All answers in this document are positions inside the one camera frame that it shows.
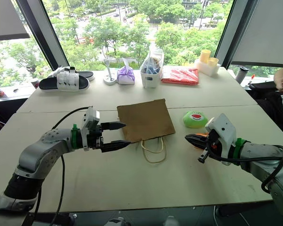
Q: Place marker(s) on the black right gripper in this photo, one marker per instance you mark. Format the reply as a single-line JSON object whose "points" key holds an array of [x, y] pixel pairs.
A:
{"points": [[212, 143]]}

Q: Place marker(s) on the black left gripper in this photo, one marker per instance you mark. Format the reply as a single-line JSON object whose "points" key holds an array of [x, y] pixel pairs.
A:
{"points": [[95, 139]]}

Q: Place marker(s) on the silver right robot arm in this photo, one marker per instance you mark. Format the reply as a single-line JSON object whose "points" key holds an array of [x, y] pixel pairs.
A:
{"points": [[261, 155]]}

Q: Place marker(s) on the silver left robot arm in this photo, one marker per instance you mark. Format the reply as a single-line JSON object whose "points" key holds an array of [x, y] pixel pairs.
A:
{"points": [[37, 155]]}

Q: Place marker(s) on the brown paper bag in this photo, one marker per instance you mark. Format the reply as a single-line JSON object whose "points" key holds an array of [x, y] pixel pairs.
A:
{"points": [[145, 120]]}

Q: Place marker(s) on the red plastic packet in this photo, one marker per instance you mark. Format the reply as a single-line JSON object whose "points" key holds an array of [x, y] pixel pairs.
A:
{"points": [[180, 75]]}

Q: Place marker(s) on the clear plastic zip bag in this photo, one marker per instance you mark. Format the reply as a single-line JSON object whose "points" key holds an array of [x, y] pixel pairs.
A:
{"points": [[153, 62]]}

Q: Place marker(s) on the green frog plush toy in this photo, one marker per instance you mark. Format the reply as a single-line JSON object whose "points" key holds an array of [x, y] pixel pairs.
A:
{"points": [[194, 119]]}

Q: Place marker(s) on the white desk lamp stand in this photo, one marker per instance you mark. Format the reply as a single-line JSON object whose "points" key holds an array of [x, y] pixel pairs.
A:
{"points": [[109, 76]]}

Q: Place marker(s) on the purple white pouch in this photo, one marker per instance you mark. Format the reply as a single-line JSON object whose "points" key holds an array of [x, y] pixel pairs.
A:
{"points": [[125, 75]]}

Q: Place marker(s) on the black white slide sandal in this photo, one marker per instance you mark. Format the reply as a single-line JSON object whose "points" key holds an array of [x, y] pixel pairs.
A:
{"points": [[66, 82], [85, 75]]}

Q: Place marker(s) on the white storage basket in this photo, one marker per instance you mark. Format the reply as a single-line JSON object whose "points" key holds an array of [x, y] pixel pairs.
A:
{"points": [[151, 78]]}

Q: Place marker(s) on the grey tumbler black lid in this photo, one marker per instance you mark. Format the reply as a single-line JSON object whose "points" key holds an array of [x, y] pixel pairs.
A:
{"points": [[241, 75]]}

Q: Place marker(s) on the seated person's body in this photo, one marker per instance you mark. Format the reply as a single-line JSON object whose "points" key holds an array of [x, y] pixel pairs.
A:
{"points": [[276, 110]]}

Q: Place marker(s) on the red white marker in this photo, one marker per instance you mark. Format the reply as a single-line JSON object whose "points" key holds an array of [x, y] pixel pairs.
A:
{"points": [[250, 80]]}

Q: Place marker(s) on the dark rounded shape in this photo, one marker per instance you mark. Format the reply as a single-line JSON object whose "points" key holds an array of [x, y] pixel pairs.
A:
{"points": [[116, 222]]}

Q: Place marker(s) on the short yellow cup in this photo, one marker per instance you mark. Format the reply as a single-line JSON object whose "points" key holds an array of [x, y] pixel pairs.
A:
{"points": [[213, 62]]}

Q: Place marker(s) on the tall yellow cup stack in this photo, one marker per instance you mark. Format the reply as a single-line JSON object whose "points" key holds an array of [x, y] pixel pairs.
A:
{"points": [[205, 56]]}

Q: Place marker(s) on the small white red cup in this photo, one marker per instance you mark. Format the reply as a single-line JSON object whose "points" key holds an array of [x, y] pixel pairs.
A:
{"points": [[35, 83]]}

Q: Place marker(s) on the grey roller blind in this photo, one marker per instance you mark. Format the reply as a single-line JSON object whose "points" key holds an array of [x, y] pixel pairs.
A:
{"points": [[7, 18], [264, 30]]}

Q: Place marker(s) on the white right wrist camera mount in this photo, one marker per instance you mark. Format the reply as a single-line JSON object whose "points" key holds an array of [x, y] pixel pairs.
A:
{"points": [[224, 134]]}

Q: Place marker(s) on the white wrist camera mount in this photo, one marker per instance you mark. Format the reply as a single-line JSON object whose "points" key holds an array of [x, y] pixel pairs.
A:
{"points": [[224, 134], [89, 120]]}

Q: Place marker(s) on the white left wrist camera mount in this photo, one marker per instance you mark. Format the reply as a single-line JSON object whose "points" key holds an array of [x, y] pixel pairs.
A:
{"points": [[89, 120]]}

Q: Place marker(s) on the dark window frame post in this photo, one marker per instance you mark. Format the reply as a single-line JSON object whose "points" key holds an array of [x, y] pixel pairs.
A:
{"points": [[228, 28], [44, 30]]}

